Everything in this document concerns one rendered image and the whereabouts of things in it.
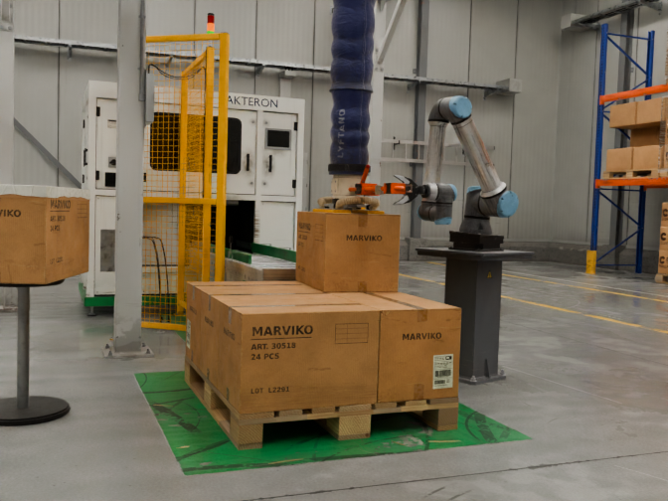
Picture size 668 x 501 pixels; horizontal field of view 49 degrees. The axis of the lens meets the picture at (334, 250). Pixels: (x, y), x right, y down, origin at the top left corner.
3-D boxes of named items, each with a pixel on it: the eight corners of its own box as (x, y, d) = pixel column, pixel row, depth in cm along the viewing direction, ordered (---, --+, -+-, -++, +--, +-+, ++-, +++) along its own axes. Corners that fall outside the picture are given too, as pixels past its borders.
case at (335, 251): (295, 280, 419) (297, 211, 417) (361, 280, 431) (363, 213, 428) (323, 292, 362) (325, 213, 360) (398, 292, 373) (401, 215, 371)
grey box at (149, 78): (141, 124, 469) (142, 78, 468) (150, 125, 471) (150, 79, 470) (145, 121, 451) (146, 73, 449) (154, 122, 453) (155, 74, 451)
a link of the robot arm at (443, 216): (441, 224, 398) (443, 201, 396) (455, 226, 388) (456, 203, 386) (427, 224, 393) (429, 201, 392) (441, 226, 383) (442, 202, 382)
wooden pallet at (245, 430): (184, 380, 397) (185, 354, 396) (352, 371, 434) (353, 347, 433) (238, 450, 286) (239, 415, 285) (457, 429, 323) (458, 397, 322)
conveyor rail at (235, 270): (188, 268, 634) (188, 247, 633) (194, 268, 636) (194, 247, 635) (260, 303, 420) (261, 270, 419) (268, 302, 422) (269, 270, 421)
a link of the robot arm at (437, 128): (425, 96, 398) (413, 220, 403) (439, 95, 388) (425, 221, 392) (442, 100, 404) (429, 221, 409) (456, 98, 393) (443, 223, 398)
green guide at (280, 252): (251, 251, 655) (251, 242, 654) (262, 251, 658) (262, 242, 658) (311, 266, 506) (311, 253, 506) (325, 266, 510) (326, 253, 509)
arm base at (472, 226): (469, 232, 437) (471, 215, 436) (497, 235, 424) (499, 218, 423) (452, 231, 422) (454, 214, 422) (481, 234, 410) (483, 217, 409)
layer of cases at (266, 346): (185, 354, 396) (186, 281, 394) (352, 347, 433) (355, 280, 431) (239, 414, 285) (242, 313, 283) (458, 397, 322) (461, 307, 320)
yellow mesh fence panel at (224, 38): (108, 339, 508) (113, 36, 496) (117, 337, 518) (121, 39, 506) (223, 350, 484) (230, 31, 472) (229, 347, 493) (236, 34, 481)
